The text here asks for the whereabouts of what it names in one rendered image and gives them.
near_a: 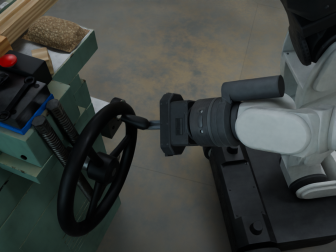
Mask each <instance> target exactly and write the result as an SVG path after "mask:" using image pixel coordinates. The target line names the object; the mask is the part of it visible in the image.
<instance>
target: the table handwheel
mask: <svg viewBox="0 0 336 252"><path fill-rule="evenodd" d="M122 114H129V115H134V116H136V114H135V111H134V110H133V108H132V107H131V106H130V105H129V104H128V103H126V102H123V101H115V102H112V103H109V104H107V105H106V106H104V107H103V108H102V109H100V110H99V111H98V112H97V113H96V114H95V115H94V116H93V117H92V118H91V119H90V121H89V122H88V123H87V125H86V126H85V127H84V129H83V130H82V132H81V133H80V135H79V137H78V138H77V140H76V142H75V144H74V146H73V147H70V146H67V148H66V149H67V151H68V152H69V157H68V159H67V162H66V164H65V167H64V170H63V173H62V176H61V180H60V184H59V189H58V195H57V219H58V222H59V225H60V227H61V229H62V230H63V231H64V232H65V233H66V234H67V235H69V236H71V237H81V236H84V235H86V234H88V233H89V232H90V231H92V230H93V229H94V228H95V227H96V226H97V225H98V224H99V223H100V222H101V221H102V220H103V219H104V217H105V216H106V215H107V213H108V212H109V211H110V209H111V208H112V206H113V204H114V203H115V201H116V199H117V197H118V195H119V193H120V191H121V189H122V187H123V185H124V183H125V180H126V178H127V175H128V173H129V170H130V167H131V164H132V160H133V157H134V153H135V148H136V142H137V134H138V129H137V128H135V127H133V126H131V125H129V124H127V123H125V137H124V138H123V139H122V141H121V142H120V143H119V144H118V146H117V147H116V148H115V149H114V150H113V151H112V152H111V153H110V154H106V153H103V152H101V151H99V152H97V153H96V152H95V150H94V149H93V147H92V146H93V144H94V142H95V140H96V139H97V137H98V136H99V134H100V133H101V131H102V130H103V129H104V127H105V126H106V125H107V124H108V123H109V122H110V121H111V120H112V119H113V118H114V117H116V116H118V115H122ZM122 151H123V152H122ZM121 152H122V156H121V160H120V163H119V160H118V158H117V157H118V156H119V155H120V153H121ZM82 170H85V171H86V172H87V176H88V178H89V179H92V180H94V181H95V184H94V188H93V192H92V196H91V201H90V204H89V207H88V211H87V214H86V218H85V220H83V221H81V222H76V220H75V217H74V198H75V192H76V188H77V184H78V180H79V177H80V173H81V171H82ZM110 183H111V185H110V187H109V189H108V191H107V193H106V194H105V196H104V198H103V199H102V201H101V202H100V204H99V205H98V201H99V198H100V194H101V191H102V188H103V185H108V184H110ZM97 205H98V206H97Z"/></svg>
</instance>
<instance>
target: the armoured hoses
mask: <svg viewBox="0 0 336 252"><path fill-rule="evenodd" d="M45 108H46V109H47V110H48V111H49V112H50V113H51V115H52V116H53V118H54V120H55V121H56V123H57V124H58V126H59V127H60V129H61V130H62V132H63V133H64V135H65V136H66V138H67V139H68V141H69V142H70V144H71V145H72V146H74V144H75V142H76V141H77V139H78V137H79V133H78V131H77V130H76V128H75V127H74V125H73V123H72V122H71V120H70V118H69V117H68V115H67V114H66V112H65V110H64V108H63V106H62V104H61V103H60V101H59V100H58V99H55V98H54V99H51V100H49V101H48V102H47V103H46V106H45ZM31 124H32V125H33V126H34V128H35V129H36V130H37V131H38V133H39V134H40V135H41V137H42V138H43V140H44V141H45V143H46V144H47V145H48V147H49V148H50V149H51V151H52V152H53V153H54V155H55V156H56V158H57V159H58V160H59V162H60V163H61V164H62V166H63V167H64V168H65V165H66V162H67V160H68V157H69V155H70V154H69V152H68V151H67V149H66V148H65V146H64V145H63V143H62V142H61V140H60V138H59V137H58V136H57V134H56V132H55V131H54V129H53V128H52V126H51V125H50V123H49V122H48V120H47V119H46V117H45V116H43V115H38V116H36V117H34V119H33V120H32V123H31ZM77 186H78V187H79V189H80V190H81V191H82V193H83V194H84V195H85V197H86V198H87V199H88V201H89V202H91V198H92V194H93V189H92V187H91V185H90V184H89V182H88V181H87V179H86V178H85V176H84V175H83V173H82V172H81V173H80V175H79V179H78V182H77ZM106 186H107V185H105V184H103V187H102V190H101V193H100V196H99V200H100V199H101V197H102V195H103V193H104V191H105V188H106ZM99 200H98V201H99Z"/></svg>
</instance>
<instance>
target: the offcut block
mask: <svg viewBox="0 0 336 252"><path fill-rule="evenodd" d="M31 54H32V57H35V58H38V59H41V60H45V62H46V64H47V67H48V69H49V72H50V74H54V69H53V64H52V60H51V58H50V55H49V52H48V50H47V47H43V48H38V49H34V50H31Z"/></svg>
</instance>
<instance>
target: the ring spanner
mask: <svg viewBox="0 0 336 252"><path fill-rule="evenodd" d="M29 79H32V81H31V82H27V80H29ZM35 81H36V79H35V77H33V76H28V77H26V78H25V79H24V81H23V82H24V85H23V86H22V87H21V89H20V90H19V91H18V93H17V94H16V95H15V97H14V98H13V100H12V101H11V102H10V104H9V105H8V106H7V108H6V109H5V110H4V111H1V112H0V121H6V120H8V119H9V118H10V116H11V114H10V112H11V111H12V109H13V108H14V106H15V105H16V104H17V102H18V101H19V99H20V98H21V97H22V95H23V94H24V93H25V91H26V90H27V88H28V87H29V86H30V85H32V84H34V83H35ZM3 114H7V116H6V117H4V118H1V115H3Z"/></svg>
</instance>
